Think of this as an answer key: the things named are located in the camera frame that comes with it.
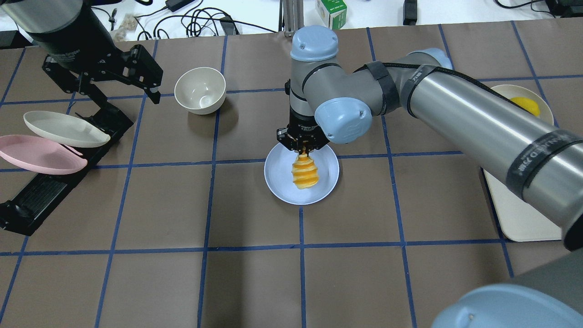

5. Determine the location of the pink plate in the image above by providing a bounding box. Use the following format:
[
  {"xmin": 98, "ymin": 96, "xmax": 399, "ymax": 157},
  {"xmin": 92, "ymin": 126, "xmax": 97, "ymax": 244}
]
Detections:
[{"xmin": 0, "ymin": 135, "xmax": 88, "ymax": 175}]

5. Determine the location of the yellow lemon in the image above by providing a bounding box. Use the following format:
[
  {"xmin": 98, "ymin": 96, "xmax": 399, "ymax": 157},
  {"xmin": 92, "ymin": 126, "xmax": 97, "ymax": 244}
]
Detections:
[{"xmin": 510, "ymin": 96, "xmax": 541, "ymax": 118}]

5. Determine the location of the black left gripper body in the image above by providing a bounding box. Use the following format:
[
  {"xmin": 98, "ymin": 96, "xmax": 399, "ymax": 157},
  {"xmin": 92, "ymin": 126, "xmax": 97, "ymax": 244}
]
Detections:
[{"xmin": 42, "ymin": 28, "xmax": 144, "ymax": 99}]

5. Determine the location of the green white box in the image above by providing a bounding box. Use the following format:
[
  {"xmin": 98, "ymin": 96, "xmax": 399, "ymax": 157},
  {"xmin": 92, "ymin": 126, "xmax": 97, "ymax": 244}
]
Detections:
[{"xmin": 315, "ymin": 0, "xmax": 348, "ymax": 30}]

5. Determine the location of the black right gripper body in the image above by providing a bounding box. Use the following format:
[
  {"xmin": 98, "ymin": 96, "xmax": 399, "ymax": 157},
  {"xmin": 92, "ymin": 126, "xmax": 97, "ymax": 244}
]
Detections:
[{"xmin": 276, "ymin": 109, "xmax": 330, "ymax": 153}]

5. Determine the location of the cream rectangular tray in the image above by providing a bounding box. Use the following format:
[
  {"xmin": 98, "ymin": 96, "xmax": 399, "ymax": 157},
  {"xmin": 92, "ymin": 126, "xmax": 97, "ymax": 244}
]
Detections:
[{"xmin": 483, "ymin": 170, "xmax": 562, "ymax": 242}]

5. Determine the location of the round cream lemon plate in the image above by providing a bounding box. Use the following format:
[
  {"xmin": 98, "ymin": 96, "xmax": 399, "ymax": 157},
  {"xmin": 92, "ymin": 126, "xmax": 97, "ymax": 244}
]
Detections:
[{"xmin": 490, "ymin": 84, "xmax": 555, "ymax": 126}]

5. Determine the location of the bag of wooden pieces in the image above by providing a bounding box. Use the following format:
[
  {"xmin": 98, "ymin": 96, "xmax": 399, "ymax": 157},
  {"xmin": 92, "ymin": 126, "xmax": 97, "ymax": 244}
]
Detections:
[{"xmin": 110, "ymin": 13, "xmax": 139, "ymax": 42}]

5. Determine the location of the black dish rack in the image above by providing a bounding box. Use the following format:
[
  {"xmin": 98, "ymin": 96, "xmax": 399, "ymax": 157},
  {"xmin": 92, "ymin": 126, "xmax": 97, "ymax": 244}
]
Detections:
[{"xmin": 1, "ymin": 102, "xmax": 133, "ymax": 236}]

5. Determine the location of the blue plate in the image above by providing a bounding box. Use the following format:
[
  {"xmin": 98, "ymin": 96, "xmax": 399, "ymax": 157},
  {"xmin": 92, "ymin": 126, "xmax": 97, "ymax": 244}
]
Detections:
[{"xmin": 264, "ymin": 143, "xmax": 340, "ymax": 205}]

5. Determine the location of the aluminium frame post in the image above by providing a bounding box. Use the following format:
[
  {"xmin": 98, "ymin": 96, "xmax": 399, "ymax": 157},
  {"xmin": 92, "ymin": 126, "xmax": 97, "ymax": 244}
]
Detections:
[{"xmin": 279, "ymin": 0, "xmax": 305, "ymax": 37}]

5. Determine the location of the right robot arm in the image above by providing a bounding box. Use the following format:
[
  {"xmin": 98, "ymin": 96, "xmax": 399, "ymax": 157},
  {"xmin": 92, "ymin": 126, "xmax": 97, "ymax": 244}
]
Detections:
[{"xmin": 277, "ymin": 26, "xmax": 583, "ymax": 328}]

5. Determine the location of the black power adapter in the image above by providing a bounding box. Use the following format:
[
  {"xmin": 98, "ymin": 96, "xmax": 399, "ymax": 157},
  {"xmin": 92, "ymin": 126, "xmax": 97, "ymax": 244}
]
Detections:
[{"xmin": 165, "ymin": 0, "xmax": 195, "ymax": 12}]

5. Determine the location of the yellow spiral bread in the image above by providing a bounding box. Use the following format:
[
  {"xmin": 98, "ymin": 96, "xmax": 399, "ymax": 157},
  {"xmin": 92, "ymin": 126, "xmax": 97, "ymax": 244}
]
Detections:
[{"xmin": 291, "ymin": 153, "xmax": 319, "ymax": 190}]

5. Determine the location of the cream ceramic bowl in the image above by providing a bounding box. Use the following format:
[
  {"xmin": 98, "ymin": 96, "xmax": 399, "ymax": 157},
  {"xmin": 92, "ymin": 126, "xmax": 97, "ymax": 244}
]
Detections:
[{"xmin": 174, "ymin": 67, "xmax": 226, "ymax": 115}]

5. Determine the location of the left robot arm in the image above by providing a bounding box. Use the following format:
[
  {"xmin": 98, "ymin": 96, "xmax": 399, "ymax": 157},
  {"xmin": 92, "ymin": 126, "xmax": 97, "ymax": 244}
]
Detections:
[{"xmin": 1, "ymin": 0, "xmax": 163, "ymax": 105}]

